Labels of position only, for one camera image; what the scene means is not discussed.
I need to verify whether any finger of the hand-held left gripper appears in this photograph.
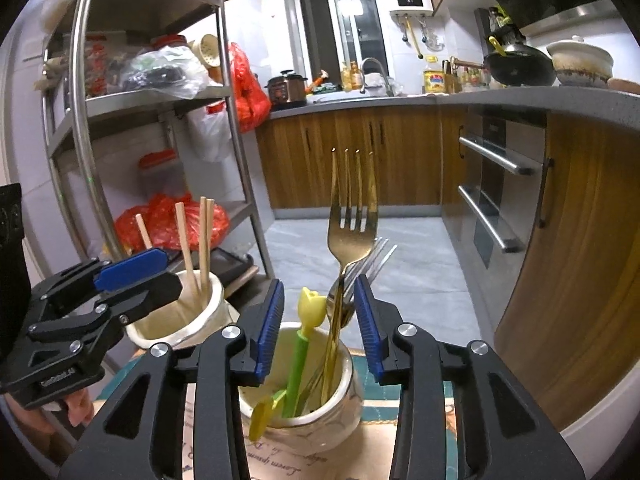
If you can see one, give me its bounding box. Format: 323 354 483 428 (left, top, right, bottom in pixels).
30 248 168 311
27 272 182 351

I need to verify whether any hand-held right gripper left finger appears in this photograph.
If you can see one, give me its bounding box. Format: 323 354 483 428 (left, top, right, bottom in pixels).
57 279 285 480

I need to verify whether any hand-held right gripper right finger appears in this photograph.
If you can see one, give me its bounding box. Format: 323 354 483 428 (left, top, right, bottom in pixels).
353 275 586 480

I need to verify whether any wooden chopstick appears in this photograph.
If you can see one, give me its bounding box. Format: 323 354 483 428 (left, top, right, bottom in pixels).
206 199 216 286
175 202 199 297
135 213 153 251
200 196 209 286

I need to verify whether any green yellow tulip utensil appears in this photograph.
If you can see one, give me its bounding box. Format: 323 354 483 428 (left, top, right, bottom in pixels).
281 287 327 418
249 389 288 442

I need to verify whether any white ceramic cup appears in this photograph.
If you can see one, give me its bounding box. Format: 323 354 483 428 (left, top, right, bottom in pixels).
125 270 238 351
239 322 362 456

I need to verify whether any silver fork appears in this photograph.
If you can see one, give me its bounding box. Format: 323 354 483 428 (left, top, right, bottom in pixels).
327 236 399 311

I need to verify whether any gold fork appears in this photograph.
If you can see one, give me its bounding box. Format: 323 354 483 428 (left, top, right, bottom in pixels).
327 147 379 403

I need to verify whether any person's left hand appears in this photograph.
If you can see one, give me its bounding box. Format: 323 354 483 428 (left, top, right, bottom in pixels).
7 389 96 463

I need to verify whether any red plastic bag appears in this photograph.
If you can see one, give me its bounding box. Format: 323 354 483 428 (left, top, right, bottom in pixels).
115 192 231 252
227 42 272 134

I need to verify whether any black tray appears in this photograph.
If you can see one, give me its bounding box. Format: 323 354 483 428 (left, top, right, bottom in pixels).
212 250 260 301

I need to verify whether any red lid container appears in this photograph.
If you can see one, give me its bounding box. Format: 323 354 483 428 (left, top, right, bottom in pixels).
137 150 182 196

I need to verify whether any printed table mat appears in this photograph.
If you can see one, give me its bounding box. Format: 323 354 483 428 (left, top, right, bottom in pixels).
177 347 463 480

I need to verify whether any white plastic bag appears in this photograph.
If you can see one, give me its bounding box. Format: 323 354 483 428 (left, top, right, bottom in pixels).
187 101 236 162

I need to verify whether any wooden kitchen cabinet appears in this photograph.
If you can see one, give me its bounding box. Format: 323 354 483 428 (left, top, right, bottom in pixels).
255 105 640 433

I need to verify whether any clear plastic bag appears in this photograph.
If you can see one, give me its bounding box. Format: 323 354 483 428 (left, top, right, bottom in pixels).
120 44 210 102

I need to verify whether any built-in oven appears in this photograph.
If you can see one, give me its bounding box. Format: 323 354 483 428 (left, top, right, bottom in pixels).
457 105 553 271

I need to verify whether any cream colander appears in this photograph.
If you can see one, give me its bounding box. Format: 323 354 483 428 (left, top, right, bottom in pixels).
192 34 222 70

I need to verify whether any pressure cooker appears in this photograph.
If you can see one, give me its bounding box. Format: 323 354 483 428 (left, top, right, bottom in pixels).
265 70 308 109

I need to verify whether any metal faucet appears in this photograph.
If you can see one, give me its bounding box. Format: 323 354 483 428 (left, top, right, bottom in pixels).
360 57 396 97

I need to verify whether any yellow oil bottle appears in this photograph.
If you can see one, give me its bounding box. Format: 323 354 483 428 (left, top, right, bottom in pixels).
422 60 449 95

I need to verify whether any metal shelf rack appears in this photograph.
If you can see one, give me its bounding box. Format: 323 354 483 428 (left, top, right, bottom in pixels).
40 0 276 311

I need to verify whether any grey kitchen countertop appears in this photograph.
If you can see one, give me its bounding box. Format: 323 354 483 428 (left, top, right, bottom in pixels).
270 82 640 128

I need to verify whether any black wok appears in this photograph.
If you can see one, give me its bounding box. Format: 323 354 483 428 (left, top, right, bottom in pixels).
482 42 558 87

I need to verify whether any white clay pot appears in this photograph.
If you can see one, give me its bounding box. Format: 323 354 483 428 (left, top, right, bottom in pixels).
546 35 615 87

